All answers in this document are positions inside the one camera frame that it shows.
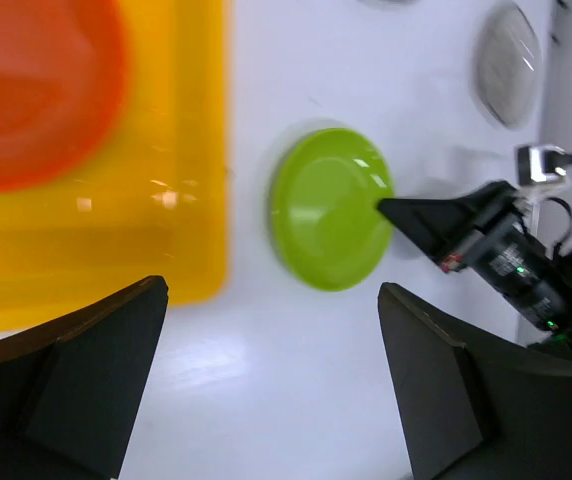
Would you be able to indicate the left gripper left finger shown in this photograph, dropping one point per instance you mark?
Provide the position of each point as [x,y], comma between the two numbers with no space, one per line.
[70,388]

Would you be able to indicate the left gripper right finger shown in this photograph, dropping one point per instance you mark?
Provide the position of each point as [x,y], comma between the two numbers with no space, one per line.
[473,405]

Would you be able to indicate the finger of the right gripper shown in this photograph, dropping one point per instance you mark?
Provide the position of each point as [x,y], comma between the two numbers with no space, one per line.
[440,228]

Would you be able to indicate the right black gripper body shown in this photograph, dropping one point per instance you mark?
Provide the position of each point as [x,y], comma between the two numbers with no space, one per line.
[515,265]

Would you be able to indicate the green plate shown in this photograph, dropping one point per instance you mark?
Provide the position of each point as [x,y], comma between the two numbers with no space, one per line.
[323,221]

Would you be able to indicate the clear smoky dish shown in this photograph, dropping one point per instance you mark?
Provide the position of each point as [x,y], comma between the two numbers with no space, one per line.
[387,3]
[506,65]

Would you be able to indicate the orange plate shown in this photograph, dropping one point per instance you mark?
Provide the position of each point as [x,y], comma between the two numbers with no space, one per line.
[64,68]

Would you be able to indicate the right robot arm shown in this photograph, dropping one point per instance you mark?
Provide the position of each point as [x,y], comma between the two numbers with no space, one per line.
[485,231]

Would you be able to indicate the yellow plastic bin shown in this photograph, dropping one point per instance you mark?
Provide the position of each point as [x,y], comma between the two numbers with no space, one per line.
[153,200]

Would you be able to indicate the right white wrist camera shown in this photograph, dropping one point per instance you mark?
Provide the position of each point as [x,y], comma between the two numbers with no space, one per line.
[541,165]

